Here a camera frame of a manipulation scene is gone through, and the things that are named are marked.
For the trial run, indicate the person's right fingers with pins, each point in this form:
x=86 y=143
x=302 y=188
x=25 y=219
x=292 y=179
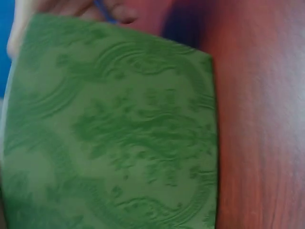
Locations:
x=122 y=13

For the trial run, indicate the thin blue strip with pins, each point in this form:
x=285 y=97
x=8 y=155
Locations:
x=104 y=10

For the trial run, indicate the green embossed patterned box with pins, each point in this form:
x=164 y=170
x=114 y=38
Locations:
x=133 y=124

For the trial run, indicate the person's right hand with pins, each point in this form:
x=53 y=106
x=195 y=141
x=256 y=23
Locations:
x=26 y=9

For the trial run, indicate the person's left hand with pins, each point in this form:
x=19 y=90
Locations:
x=2 y=214

